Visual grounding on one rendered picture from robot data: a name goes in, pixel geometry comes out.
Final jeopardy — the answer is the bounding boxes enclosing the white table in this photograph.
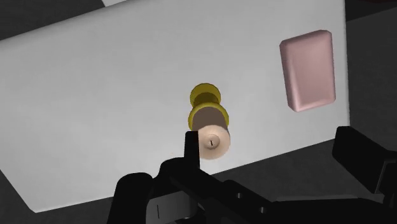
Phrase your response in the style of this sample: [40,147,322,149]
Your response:
[0,0,352,214]

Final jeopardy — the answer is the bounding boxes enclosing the pink rounded rectangular block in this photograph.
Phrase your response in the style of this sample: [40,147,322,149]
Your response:
[279,29,337,113]

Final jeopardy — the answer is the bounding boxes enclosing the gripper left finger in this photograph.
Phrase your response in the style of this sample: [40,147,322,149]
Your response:
[106,130,280,224]

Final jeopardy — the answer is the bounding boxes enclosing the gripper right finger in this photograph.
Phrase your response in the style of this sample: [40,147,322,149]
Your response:
[331,125,397,209]

